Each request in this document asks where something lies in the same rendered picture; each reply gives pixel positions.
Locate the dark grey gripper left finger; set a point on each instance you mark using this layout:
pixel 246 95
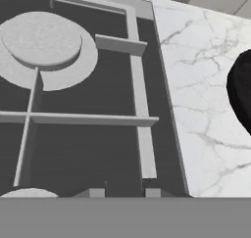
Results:
pixel 96 193

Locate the dark grey gas hob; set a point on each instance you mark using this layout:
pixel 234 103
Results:
pixel 98 85

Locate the black pan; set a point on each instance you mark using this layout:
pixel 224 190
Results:
pixel 242 91

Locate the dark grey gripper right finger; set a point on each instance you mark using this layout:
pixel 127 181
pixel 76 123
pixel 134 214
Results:
pixel 153 193

